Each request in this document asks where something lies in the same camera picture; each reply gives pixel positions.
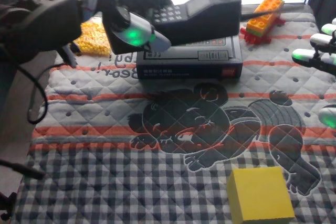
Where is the yellow cube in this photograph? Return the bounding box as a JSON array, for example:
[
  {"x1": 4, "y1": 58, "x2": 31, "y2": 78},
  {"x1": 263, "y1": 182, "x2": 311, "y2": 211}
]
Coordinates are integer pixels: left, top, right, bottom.
[{"x1": 226, "y1": 166, "x2": 296, "y2": 224}]

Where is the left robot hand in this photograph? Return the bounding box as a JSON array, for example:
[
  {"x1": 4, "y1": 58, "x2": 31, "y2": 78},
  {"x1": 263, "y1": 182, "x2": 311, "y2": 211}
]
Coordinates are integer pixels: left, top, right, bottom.
[{"x1": 101, "y1": 0, "x2": 174, "y2": 55}]

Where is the grey quilt with bear print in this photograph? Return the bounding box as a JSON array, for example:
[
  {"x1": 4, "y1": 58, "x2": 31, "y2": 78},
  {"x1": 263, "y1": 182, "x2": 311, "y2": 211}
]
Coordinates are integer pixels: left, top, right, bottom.
[{"x1": 10, "y1": 3, "x2": 336, "y2": 224}]

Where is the large black toy phone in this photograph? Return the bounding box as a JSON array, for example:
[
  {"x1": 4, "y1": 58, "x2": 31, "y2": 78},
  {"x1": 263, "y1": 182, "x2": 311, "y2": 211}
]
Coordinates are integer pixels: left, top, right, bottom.
[{"x1": 149, "y1": 0, "x2": 286, "y2": 49}]

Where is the black cable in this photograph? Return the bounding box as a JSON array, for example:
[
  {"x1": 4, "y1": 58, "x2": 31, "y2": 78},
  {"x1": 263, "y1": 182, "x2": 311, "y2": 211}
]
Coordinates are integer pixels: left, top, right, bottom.
[
  {"x1": 0, "y1": 158, "x2": 46, "y2": 180},
  {"x1": 17, "y1": 63, "x2": 49, "y2": 125}
]

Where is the bag of yellow beads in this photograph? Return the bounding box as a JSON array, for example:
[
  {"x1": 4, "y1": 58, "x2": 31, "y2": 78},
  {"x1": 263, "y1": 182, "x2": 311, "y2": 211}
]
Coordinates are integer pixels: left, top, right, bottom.
[{"x1": 72, "y1": 21, "x2": 114, "y2": 57}]

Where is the black stand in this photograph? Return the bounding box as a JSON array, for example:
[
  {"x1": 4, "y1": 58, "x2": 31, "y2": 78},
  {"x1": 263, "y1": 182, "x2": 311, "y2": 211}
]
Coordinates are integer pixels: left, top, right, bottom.
[{"x1": 0, "y1": 191, "x2": 18, "y2": 221}]

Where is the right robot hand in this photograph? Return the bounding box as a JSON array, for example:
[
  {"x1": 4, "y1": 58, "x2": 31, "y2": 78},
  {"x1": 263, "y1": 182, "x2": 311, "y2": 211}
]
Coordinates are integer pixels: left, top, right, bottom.
[{"x1": 291, "y1": 18, "x2": 336, "y2": 130}]

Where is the orange yellow block toy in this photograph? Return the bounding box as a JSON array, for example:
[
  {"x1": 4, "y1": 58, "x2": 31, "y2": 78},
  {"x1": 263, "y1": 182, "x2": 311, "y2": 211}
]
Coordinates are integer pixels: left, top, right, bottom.
[{"x1": 240, "y1": 0, "x2": 287, "y2": 45}]

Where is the calculator box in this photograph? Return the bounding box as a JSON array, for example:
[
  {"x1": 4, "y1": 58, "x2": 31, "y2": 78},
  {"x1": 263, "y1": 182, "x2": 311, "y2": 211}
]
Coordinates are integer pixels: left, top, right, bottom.
[{"x1": 136, "y1": 34, "x2": 244, "y2": 79}]

